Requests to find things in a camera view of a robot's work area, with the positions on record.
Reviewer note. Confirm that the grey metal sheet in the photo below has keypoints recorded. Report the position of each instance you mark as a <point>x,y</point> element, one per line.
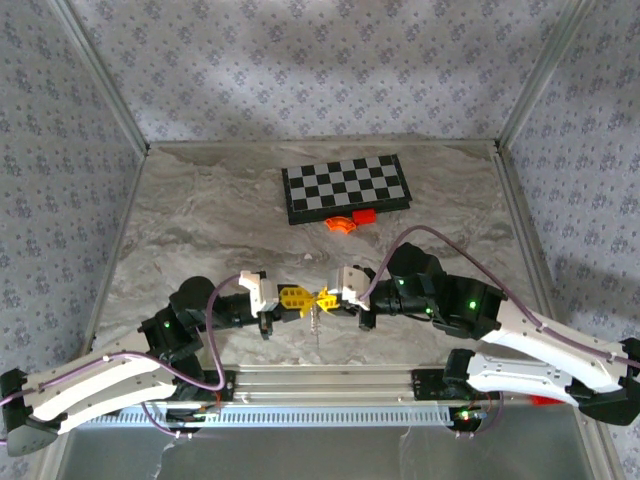
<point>325,455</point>

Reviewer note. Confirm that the small red plastic block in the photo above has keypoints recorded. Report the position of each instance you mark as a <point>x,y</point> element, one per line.
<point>365,216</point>

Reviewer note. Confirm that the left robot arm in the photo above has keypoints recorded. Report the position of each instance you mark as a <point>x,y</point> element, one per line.
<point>100,385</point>

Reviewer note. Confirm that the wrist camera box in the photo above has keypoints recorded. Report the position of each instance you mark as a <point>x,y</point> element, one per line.
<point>257,295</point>
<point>347,285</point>

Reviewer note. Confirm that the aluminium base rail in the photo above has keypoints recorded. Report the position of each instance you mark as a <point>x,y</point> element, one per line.
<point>325,382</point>

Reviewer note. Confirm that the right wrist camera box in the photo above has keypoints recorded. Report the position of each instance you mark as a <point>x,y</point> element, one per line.
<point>347,285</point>

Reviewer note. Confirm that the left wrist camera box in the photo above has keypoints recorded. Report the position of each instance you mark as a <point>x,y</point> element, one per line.
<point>257,295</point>

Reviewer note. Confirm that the aluminium side rail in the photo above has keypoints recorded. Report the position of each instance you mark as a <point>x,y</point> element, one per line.
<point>527,250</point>
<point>112,250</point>

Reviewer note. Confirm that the right controller circuit board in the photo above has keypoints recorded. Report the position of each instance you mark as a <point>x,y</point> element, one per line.
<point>467,417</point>

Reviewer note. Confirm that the black grey chessboard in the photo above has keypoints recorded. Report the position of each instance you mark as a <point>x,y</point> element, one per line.
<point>345,185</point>

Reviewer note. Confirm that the left controller circuit board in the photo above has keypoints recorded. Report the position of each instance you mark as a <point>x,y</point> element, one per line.
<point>192,416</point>

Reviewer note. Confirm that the controller circuit board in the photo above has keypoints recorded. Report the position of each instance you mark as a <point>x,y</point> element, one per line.
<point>467,417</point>
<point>192,416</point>

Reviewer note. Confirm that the orange curved plastic piece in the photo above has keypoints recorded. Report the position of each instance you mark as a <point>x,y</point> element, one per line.
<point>340,224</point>

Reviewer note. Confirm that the aluminium corner post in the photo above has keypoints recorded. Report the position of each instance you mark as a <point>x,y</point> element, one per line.
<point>102,75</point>
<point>542,75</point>

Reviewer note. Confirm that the flat red plastic block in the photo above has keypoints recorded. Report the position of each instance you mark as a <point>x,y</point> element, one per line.
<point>542,400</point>

